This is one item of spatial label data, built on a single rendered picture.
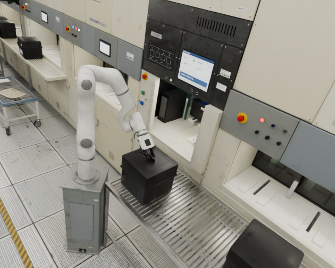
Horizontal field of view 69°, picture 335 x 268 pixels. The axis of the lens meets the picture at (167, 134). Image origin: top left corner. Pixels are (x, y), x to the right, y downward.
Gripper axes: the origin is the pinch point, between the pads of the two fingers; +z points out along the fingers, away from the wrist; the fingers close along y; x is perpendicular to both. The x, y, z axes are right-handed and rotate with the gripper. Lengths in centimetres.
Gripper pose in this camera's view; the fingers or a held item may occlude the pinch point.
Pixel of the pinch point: (150, 156)
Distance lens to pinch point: 167.9
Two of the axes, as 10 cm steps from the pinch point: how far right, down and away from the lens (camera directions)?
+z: 3.6, 9.3, -0.4
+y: 7.2, -2.5, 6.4
